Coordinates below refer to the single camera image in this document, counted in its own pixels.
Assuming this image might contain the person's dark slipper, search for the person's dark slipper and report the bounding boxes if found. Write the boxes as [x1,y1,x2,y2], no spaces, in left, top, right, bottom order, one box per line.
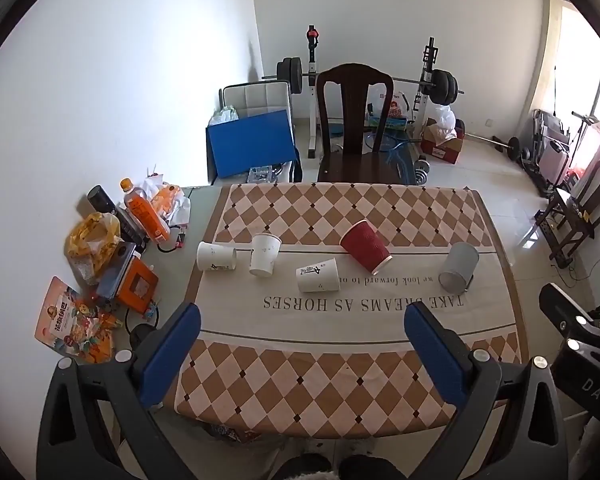
[340,454,407,480]
[279,452,334,480]

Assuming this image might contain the orange drink bottle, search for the orange drink bottle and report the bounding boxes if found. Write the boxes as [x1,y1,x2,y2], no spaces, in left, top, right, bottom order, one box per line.
[119,178,172,245]

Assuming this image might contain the yellow plastic bag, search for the yellow plastic bag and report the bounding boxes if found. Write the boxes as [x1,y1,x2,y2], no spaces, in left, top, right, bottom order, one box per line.
[64,212,122,282]

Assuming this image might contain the crumpled white tissue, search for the crumpled white tissue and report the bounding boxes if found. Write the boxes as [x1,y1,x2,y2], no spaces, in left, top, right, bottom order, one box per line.
[167,194,194,227]

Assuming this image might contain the grey padded chair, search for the grey padded chair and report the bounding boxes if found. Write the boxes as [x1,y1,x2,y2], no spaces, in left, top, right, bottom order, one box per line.
[219,81,294,127]

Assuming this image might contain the red ribbed paper cup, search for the red ribbed paper cup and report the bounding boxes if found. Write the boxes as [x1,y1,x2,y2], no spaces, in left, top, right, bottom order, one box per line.
[340,220,393,276]

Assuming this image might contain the dark wooden dining chair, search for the dark wooden dining chair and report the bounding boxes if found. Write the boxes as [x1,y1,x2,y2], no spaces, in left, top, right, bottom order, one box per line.
[316,63,402,184]

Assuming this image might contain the white paper cup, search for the white paper cup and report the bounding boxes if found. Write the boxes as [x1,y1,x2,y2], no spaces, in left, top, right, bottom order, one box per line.
[296,258,341,294]
[249,233,282,278]
[197,241,237,272]

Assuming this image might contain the white plastic bag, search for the white plastic bag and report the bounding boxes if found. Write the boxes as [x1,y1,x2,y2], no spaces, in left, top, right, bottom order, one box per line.
[432,104,457,141]

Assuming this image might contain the white printed shopping bag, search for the white printed shopping bag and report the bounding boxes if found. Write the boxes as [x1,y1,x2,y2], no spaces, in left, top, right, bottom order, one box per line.
[367,86,412,127]

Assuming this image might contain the thin barbell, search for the thin barbell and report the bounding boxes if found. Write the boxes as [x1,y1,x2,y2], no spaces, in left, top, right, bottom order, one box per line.
[465,132,526,162]

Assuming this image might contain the checkered printed tablecloth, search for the checkered printed tablecloth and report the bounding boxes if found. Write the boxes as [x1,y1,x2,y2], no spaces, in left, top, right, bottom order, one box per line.
[172,182,524,440]

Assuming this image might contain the grey paper cup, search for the grey paper cup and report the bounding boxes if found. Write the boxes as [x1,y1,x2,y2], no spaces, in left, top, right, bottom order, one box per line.
[438,241,480,294]

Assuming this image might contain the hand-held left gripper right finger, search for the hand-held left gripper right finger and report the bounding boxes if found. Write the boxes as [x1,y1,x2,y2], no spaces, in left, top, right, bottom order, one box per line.
[404,301,566,480]

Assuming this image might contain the beige curtain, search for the beige curtain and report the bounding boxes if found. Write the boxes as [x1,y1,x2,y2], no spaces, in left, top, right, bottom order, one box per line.
[531,0,567,128]

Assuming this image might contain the black cylinder bottle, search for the black cylinder bottle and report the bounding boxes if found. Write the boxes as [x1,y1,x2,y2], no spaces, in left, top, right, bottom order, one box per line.
[87,185,147,244]

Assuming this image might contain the orange box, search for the orange box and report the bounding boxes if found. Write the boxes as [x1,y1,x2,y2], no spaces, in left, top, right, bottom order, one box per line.
[114,258,160,312]

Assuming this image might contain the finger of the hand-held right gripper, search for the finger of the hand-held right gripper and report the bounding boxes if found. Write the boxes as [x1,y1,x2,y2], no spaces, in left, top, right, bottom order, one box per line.
[539,283,600,348]

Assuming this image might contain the colourful snack packet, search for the colourful snack packet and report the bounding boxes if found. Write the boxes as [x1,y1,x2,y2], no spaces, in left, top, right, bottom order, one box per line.
[35,276,124,364]

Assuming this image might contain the white squat rack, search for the white squat rack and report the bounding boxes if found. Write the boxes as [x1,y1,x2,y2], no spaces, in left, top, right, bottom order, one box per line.
[304,25,438,159]

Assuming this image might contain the orange snack bag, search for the orange snack bag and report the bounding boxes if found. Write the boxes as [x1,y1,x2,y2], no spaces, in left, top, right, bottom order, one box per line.
[150,182,186,222]

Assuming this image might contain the grey pouch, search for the grey pouch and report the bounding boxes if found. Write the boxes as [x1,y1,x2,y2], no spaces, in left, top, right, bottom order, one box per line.
[96,241,141,301]

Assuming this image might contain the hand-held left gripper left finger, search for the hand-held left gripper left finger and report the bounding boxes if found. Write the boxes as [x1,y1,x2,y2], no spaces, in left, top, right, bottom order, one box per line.
[36,302,202,480]

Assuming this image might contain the blue board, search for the blue board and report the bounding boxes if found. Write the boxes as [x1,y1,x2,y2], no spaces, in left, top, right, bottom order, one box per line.
[206,109,298,180]

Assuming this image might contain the red cardboard box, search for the red cardboard box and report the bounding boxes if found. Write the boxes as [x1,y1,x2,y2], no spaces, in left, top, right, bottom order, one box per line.
[420,119,466,165]

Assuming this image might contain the folded grey trolley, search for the folded grey trolley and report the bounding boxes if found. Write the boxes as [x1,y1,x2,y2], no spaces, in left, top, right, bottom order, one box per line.
[522,108,572,197]

